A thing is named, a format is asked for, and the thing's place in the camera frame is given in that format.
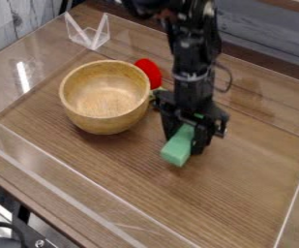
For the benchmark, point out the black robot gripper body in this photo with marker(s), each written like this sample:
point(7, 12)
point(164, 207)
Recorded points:
point(192, 98)

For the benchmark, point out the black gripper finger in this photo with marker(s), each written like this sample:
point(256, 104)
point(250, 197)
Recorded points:
point(202, 137)
point(171, 122)

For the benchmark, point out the green rectangular block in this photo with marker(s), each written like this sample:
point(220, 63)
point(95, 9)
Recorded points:
point(176, 149)

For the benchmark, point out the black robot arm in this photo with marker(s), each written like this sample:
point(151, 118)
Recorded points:
point(190, 24)

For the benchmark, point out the brown wooden bowl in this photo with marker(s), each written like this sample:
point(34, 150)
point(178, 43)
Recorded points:
point(104, 95)

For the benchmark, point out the red plush strawberry toy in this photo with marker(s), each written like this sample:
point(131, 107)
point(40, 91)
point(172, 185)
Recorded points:
point(154, 74)

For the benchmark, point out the clear acrylic corner bracket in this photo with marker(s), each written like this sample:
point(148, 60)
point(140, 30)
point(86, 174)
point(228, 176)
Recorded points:
point(87, 37)

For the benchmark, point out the clear acrylic tray wall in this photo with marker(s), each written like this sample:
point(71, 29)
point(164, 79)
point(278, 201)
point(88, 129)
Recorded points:
point(86, 212)

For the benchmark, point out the black table leg bracket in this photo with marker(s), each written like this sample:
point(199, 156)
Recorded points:
point(39, 235)

